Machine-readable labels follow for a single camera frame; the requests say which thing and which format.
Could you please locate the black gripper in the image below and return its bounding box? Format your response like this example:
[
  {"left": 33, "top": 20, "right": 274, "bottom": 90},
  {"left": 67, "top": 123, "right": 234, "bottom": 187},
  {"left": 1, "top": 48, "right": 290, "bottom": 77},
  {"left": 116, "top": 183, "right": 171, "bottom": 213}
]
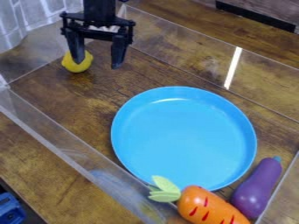
[{"left": 60, "top": 0, "right": 136, "bottom": 69}]

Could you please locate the yellow toy lemon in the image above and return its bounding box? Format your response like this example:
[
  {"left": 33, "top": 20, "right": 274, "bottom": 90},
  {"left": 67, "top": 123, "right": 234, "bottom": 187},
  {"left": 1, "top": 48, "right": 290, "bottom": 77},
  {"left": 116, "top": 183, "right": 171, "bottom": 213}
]
[{"left": 61, "top": 52, "right": 93, "bottom": 74}]

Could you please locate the blue round tray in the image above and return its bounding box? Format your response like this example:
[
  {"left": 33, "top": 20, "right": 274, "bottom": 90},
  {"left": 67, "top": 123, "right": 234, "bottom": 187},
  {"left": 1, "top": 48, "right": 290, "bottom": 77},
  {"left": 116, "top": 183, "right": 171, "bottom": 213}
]
[{"left": 111, "top": 87, "right": 258, "bottom": 191}]

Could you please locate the white curtain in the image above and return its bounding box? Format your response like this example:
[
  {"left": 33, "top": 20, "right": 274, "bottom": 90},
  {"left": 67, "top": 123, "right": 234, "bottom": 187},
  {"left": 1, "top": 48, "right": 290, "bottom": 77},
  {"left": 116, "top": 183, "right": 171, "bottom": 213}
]
[{"left": 0, "top": 0, "right": 83, "bottom": 53}]

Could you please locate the orange toy carrot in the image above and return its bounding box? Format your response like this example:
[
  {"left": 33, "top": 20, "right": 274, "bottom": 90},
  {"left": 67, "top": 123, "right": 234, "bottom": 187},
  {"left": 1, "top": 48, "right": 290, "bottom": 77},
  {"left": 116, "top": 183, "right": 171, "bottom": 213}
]
[{"left": 148, "top": 176, "right": 251, "bottom": 224}]

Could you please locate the blue object at corner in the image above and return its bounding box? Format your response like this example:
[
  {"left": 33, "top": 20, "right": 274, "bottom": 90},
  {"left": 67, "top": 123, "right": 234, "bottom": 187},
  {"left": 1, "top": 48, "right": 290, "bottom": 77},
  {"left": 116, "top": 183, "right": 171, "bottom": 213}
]
[{"left": 0, "top": 192, "right": 25, "bottom": 224}]

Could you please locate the purple toy eggplant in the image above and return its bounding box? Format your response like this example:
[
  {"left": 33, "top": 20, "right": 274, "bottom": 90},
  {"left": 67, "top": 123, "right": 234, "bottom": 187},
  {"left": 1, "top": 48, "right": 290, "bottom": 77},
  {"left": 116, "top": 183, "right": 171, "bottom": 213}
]
[{"left": 231, "top": 156, "right": 283, "bottom": 219}]

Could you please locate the clear acrylic enclosure wall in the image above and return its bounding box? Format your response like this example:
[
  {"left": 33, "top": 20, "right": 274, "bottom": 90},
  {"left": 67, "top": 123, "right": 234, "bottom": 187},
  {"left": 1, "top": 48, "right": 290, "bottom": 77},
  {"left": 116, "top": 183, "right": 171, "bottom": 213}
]
[{"left": 0, "top": 0, "right": 299, "bottom": 224}]

